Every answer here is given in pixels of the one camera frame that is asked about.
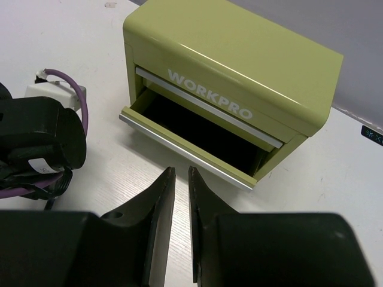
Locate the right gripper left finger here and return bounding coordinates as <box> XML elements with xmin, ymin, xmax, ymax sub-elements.
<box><xmin>1</xmin><ymin>167</ymin><xmax>176</xmax><ymax>286</ymax></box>

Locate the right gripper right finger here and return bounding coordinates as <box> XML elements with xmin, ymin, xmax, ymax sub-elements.
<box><xmin>189</xmin><ymin>167</ymin><xmax>374</xmax><ymax>286</ymax></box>

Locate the green metal drawer chest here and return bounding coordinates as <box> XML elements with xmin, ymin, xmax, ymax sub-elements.
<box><xmin>123</xmin><ymin>1</ymin><xmax>343</xmax><ymax>181</ymax></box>

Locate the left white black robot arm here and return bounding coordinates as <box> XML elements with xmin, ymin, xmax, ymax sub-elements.
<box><xmin>1</xmin><ymin>81</ymin><xmax>87</xmax><ymax>201</ymax></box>

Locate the right blue table label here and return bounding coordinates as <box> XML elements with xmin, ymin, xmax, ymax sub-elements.
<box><xmin>361</xmin><ymin>125</ymin><xmax>383</xmax><ymax>146</ymax></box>

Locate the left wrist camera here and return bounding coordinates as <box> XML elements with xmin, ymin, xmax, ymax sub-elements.
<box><xmin>25</xmin><ymin>69</ymin><xmax>86</xmax><ymax>111</ymax></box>

